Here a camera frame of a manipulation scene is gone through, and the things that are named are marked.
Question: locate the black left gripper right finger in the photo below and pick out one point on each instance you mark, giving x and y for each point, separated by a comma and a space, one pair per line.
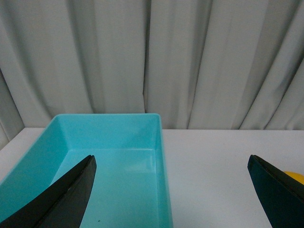
281, 196

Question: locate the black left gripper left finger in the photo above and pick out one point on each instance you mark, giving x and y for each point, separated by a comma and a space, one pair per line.
62, 204

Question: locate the yellow beetle toy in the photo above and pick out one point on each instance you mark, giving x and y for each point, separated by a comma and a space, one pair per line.
298, 177

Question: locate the turquoise plastic storage box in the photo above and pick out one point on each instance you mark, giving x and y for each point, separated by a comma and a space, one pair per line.
130, 188

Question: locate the white pleated curtain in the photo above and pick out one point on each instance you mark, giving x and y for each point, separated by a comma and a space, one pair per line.
199, 64

